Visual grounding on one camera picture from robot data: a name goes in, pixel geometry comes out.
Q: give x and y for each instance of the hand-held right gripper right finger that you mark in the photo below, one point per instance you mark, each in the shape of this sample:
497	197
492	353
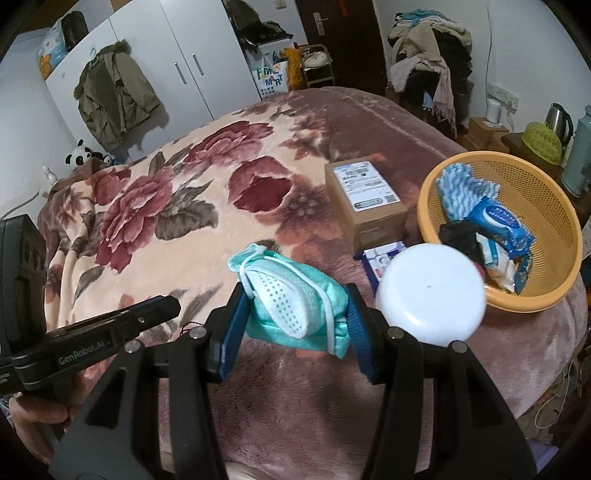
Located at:
364	337

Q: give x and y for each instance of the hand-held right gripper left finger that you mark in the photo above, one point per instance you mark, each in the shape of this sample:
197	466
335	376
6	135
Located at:
231	332

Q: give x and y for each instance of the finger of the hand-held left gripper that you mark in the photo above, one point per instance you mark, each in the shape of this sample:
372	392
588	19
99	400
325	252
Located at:
147	311

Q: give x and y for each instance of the green face mask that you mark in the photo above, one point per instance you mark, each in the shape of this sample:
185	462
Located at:
286	300

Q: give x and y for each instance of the black cloth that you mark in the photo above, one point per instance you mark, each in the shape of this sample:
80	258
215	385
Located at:
461	240

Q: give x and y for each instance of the cotton swabs packet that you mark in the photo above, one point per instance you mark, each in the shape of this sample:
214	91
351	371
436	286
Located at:
502	274

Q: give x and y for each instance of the small white tube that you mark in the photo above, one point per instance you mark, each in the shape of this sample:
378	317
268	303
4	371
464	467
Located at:
489	247

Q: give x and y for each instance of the dark blue packet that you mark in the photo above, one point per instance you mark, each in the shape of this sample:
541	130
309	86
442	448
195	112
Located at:
522	274

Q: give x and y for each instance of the blue white striped cloth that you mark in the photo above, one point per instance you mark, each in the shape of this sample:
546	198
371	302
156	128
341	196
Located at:
457	194

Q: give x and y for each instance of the blue wet wipes packet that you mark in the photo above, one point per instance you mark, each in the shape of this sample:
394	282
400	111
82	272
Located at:
501	221

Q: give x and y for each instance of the orange plastic basket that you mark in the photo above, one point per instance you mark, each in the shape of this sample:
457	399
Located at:
545	194

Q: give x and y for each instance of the person's left hand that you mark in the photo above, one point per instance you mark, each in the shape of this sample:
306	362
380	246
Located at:
32	424

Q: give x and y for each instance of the white lidded jar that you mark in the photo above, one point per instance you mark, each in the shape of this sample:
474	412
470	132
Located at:
429	295

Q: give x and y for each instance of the blue white tissue packet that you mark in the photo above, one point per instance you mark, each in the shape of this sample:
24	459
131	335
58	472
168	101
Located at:
378	261

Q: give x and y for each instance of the clear plastic bottle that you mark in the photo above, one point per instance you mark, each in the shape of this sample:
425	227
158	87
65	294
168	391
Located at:
48	175

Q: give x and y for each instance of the brown cardboard box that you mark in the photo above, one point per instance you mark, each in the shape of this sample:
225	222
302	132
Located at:
369	221

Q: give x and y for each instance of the floral fleece blanket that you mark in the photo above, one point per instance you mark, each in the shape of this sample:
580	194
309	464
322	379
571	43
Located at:
184	194

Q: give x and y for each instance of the panda plush toy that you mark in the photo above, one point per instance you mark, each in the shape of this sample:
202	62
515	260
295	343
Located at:
81	154

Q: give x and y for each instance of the olive hooded jacket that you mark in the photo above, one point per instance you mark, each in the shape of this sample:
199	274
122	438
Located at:
115	101

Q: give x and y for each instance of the small cardboard box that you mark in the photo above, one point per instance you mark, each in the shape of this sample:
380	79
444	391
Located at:
485	134

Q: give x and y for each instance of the printed plastic package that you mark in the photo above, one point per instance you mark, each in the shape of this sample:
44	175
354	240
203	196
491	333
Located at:
51	48

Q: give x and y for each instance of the dark wooden side table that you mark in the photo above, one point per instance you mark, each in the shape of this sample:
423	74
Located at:
515	144

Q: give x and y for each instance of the printed white shopping bag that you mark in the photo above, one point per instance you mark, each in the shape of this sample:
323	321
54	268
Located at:
270	78

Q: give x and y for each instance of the white cup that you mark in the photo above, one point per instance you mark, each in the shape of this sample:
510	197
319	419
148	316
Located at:
494	113

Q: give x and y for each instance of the black bag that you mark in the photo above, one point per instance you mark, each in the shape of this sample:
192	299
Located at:
74	30

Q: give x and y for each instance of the white wardrobe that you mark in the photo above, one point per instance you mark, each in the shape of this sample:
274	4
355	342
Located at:
212	55

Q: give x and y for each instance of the green mesh food cover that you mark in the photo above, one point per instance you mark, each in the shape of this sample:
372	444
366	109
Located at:
542	141

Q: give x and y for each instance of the yellow bag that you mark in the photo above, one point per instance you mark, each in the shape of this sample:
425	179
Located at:
293	69

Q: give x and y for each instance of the wooden chair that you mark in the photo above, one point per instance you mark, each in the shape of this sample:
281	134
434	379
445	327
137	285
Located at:
317	64

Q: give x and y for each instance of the pale green thermos flask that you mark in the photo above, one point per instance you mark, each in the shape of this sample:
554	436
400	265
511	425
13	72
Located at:
579	157

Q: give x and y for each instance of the pile of clothes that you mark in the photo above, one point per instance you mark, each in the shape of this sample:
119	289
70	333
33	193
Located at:
429	60

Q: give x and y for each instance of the steel electric kettle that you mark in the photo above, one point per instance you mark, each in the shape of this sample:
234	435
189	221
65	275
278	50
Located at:
558	120

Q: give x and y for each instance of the dark wooden door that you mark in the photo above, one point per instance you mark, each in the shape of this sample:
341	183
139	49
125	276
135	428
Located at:
351	32

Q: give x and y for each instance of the wall power outlet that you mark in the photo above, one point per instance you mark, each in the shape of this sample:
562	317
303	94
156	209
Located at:
505	96

